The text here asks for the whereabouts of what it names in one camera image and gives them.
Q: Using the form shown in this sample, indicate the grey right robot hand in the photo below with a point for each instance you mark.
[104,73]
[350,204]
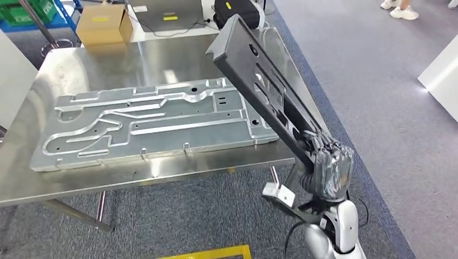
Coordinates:
[332,171]

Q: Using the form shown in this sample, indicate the black plastic licence plate frame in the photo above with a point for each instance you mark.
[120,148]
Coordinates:
[243,64]

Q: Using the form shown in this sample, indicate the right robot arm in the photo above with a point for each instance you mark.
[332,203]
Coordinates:
[343,221]

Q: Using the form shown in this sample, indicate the stainless steel workbench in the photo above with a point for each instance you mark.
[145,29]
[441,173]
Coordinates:
[107,64]

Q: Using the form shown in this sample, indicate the blue metal shelf rack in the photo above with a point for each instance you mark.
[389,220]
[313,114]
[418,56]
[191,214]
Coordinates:
[66,16]

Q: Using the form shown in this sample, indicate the white box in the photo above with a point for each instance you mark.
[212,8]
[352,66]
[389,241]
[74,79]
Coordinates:
[443,82]

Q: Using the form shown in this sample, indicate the person's foot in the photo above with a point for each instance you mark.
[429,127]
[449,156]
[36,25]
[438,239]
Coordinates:
[404,13]
[388,4]

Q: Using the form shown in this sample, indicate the large stamped metal panel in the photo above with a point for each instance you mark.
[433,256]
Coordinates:
[161,139]

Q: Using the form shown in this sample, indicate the black bag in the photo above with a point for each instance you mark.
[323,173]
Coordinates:
[239,12]

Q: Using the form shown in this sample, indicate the white table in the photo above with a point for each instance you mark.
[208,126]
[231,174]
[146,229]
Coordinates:
[179,34]

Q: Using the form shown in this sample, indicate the grey laptop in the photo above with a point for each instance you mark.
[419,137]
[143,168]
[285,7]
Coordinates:
[164,10]

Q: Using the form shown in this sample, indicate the brown cardboard box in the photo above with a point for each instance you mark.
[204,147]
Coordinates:
[100,28]

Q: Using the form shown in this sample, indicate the white partition panel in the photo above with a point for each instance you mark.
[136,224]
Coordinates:
[14,78]

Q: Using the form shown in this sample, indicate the green plastic crate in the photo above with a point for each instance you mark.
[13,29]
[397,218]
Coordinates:
[21,14]

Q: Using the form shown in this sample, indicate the black camera bracket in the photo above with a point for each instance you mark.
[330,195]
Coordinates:
[304,212]

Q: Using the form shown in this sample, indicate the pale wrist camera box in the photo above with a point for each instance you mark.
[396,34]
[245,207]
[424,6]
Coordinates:
[279,195]

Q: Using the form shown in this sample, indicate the chrome stanchion post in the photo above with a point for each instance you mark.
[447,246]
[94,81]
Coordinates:
[38,23]

